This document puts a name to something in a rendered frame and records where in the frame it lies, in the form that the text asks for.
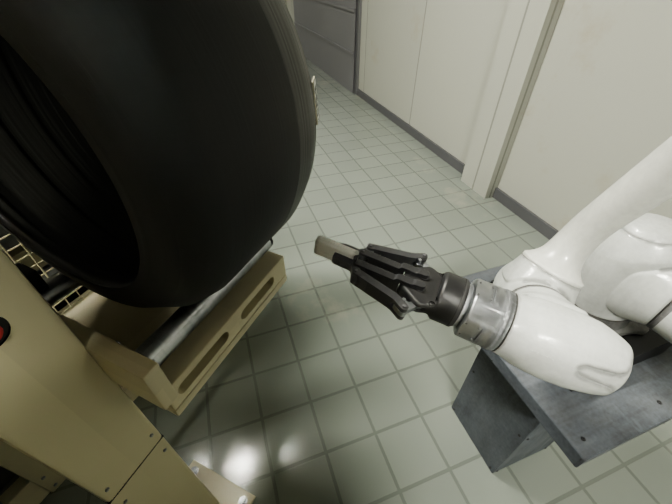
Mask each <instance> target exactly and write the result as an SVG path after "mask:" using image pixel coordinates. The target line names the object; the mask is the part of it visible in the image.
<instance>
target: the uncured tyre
mask: <svg viewBox="0 0 672 504"><path fill-rule="evenodd" d="M315 146H316V114H315V103H314V96H313V89H312V84H311V79H310V74H309V70H308V66H307V62H306V58H305V55H304V51H303V48H302V45H301V42H300V39H299V36H298V33H297V30H296V28H295V25H294V23H293V20H292V18H291V15H290V13H289V11H288V8H287V6H286V4H285V2H284V0H0V226H1V227H3V228H4V229H5V230H6V231H7V232H8V233H10V234H11V235H12V236H13V237H14V238H16V239H17V240H18V241H19V242H20V243H22V244H23V245H24V246H25V247H27V248H28V249H29V250H31V251H32V252H33V253H34V254H36V255H37V256H38V257H40V258H41V259H42V260H44V261H45V262H47V263H48V264H49V265H51V266H52V267H54V268H55V269H56V270H58V271H59V272H61V273H62V274H64V275H65V276H67V277H69V278H70V279H72V280H73V281H75V282H77V283H78V284H80V285H82V286H84V287H85V288H87V289H89V290H91V291H93V292H95V293H97V294H99V295H101V296H103V297H106V298H108V299H110V300H113V301H116V302H118V303H121V304H125V305H129V306H133V307H140V308H156V307H181V306H189V305H192V304H195V303H198V302H200V301H202V300H203V299H205V298H207V297H209V296H211V295H212V294H214V293H216V292H218V291H219V290H221V289H222V288H224V287H225V286H226V285H227V284H228V283H229V282H230V281H231V280H232V279H233V278H234V277H235V276H236V275H237V274H238V273H239V272H240V271H241V270H242V268H243V267H244V266H245V265H246V264H247V263H248V262H249V261H250V260H251V259H252V258H253V257H254V256H255V255H256V254H257V253H258V252H259V251H260V250H261V249H262V248H263V247H264V246H265V244H266V243H267V242H268V241H269V240H270V239H271V238H272V237H273V236H274V235H275V234H276V233H277V232H278V231H279V230H280V229H281V228H282V227H283V226H284V225H285V224H286V222H287V221H288V220H289V219H290V218H291V216H292V215H293V213H294V212H295V210H296V209H297V207H298V205H299V203H300V201H301V198H302V196H303V194H304V191H305V189H306V186H307V183H308V181H309V178H310V174H311V171H312V166H313V161H314V155H315Z"/></svg>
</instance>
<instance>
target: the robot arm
mask: <svg viewBox="0 0 672 504"><path fill-rule="evenodd" d="M670 198H672V136H671V137H670V138H668V139H667V140H666V141H665V142H664V143H662V144H661V145H660V146H659V147H658V148H656V149H655V150H654V151H653V152H651V153H650V154H649V155H648V156H647V157H645V158H644V159H643V160H642V161H641V162H639V163H638V164H637V165H636V166H635V167H633V168H632V169H631V170H630V171H628V172H627V173H626V174H625V175H624V176H622V177H621V178H620V179H619V180H618V181H616V182H615V183H614V184H613V185H612V186H610V187H609V188H608V189H607V190H605V191H604V192H603V193H602V194H601V195H599V196H598V197H597V198H596V199H595V200H593V201H592V202H591V203H590V204H589V205H587V206H586V207H585V208H584V209H583V210H581V211H580V212H579V213H578V214H577V215H576V216H575V217H574V218H572V219H571V220H570V221H569V222H568V223H567V224H566V225H565V226H564V227H563V228H562V229H561V230H560V231H559V232H558V233H557V234H556V235H555V236H554V237H553V238H551V239H550V240H549V241H548V242H547V243H546V244H544V245H543V246H541V247H539V248H536V249H532V250H525V251H524V252H523V253H522V254H520V255H519V256H518V257H517V258H516V259H514V260H513V261H511V262H509V263H508V264H506V265H505V266H504V267H502V268H501V269H500V271H499V272H498V273H497V275H496V277H495V279H494V281H493V284H492V283H489V282H487V281H484V280H482V279H475V280H474V281H473V282H472V283H471V284H470V281H469V280H468V279H466V278H464V277H461V276H459V275H456V274H454V273H451V272H446V273H444V274H441V273H439V272H437V271H436V270H435V269H434V268H432V267H429V265H428V263H427V261H426V260H427V258H428V255H427V254H426V253H411V252H407V251H402V250H398V249H394V248H389V247H385V246H381V245H376V244H372V243H369V244H367V247H365V248H361V249H358V248H355V247H353V246H350V245H348V244H346V243H338V242H336V241H333V240H331V239H328V238H326V237H324V236H321V235H319V236H318V237H317V238H316V240H315V247H314V253H315V254H318V255H320V256H322V257H325V258H327V259H330V260H332V263H333V264H335V265H338V266H340V267H342V268H344V269H347V270H349V271H350V283H352V284H353V285H354V286H356V287H357V288H359V289H360V290H362V291H363V292H365V293H366V294H368V295H369V296H371V297H372V298H374V299H375V300H377V301H378V302H379V303H381V304H382V305H384V306H385V307H387V308H388V309H390V311H391V312H392V313H393V314H394V315H395V317H396V318H397V319H399V320H403V319H404V317H405V315H406V314H408V313H410V312H412V311H414V312H417V313H426V314H427V315H428V318H429V319H431V320H434V321H436V322H438V323H441V324H443V325H445V326H447V327H450V326H453V332H454V334H455V335H456V336H458V337H460V338H463V339H465V340H467V341H470V342H472V343H474V344H476V345H479V346H481V347H482V348H484V349H486V350H490V351H492V352H494V353H496V354H497V355H499V356H500V357H502V358H503V359H504V360H506V361H507V362H508V363H509V364H511V365H513V366H514V367H516V368H518V369H520V370H522V371H524V372H526V373H528V374H530V375H532V376H535V377H537V378H539V379H541V380H544V381H546V382H549V383H551V384H554V385H557V386H560V387H563V388H566V389H570V390H573V391H577V392H581V393H587V394H593V395H603V396H605V395H609V394H611V393H613V392H615V391H616V390H617V389H619V388H620V387H621V386H622V385H623V384H624V383H625V382H626V381H627V379H628V378H629V376H630V373H631V370H632V365H633V350H632V348H631V346H630V345H629V344H628V343H627V342H626V341H625V340H624V339H623V338H622V337H621V336H624V335H630V334H637V335H644V334H646V333H647V332H648V331H649V328H650V329H652V330H653V331H655V332H656V333H658V334H659V335H660V336H662V337H663V338H664V339H665V340H667V341H668V342H670V343H671V344H672V219H670V218H668V217H665V216H662V215H658V214H652V213H647V212H649V211H651V210H652V209H654V208H656V207H657V206H659V205H661V204H662V203H664V202H665V201H667V200H669V199H670ZM373 251H374V252H373ZM404 272H405V273H404ZM403 273H404V275H403ZM399 283H400V285H399ZM398 285H399V287H398Z"/></svg>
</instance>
